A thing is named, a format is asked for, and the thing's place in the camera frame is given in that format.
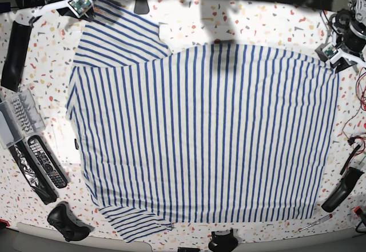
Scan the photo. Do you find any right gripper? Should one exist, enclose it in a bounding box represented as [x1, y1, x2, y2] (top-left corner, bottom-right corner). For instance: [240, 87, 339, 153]
[15, 0, 93, 25]

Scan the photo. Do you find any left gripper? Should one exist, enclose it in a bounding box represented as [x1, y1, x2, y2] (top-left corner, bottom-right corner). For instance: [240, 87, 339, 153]
[315, 43, 365, 73]

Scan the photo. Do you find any blue white striped t-shirt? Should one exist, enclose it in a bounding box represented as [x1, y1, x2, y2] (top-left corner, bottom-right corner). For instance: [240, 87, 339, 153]
[66, 0, 339, 242]

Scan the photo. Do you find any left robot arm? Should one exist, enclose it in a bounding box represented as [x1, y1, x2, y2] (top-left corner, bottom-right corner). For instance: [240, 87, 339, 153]
[315, 0, 365, 73]

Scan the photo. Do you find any clear screwdriver bit case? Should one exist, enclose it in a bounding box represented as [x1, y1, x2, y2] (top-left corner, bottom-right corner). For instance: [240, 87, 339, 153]
[1, 89, 46, 149]

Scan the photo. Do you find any black tv remote control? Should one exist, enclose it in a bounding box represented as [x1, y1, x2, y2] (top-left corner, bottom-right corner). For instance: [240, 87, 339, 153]
[27, 135, 68, 189]

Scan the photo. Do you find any black shiny foil pouch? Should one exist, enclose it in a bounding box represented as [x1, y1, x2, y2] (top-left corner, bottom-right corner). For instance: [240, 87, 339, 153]
[9, 141, 58, 205]

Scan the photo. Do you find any black game controller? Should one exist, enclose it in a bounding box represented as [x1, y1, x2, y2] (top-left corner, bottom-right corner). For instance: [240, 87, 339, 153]
[47, 203, 91, 242]

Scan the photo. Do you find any red black wire bundle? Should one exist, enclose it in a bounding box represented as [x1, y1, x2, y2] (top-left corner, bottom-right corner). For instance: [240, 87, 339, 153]
[341, 65, 366, 150]

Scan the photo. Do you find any black handle grip right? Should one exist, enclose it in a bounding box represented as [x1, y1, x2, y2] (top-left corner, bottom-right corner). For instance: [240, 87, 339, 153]
[321, 167, 364, 213]

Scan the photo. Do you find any red handled screwdriver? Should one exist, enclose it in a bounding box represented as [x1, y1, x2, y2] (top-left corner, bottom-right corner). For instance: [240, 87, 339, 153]
[298, 213, 333, 232]

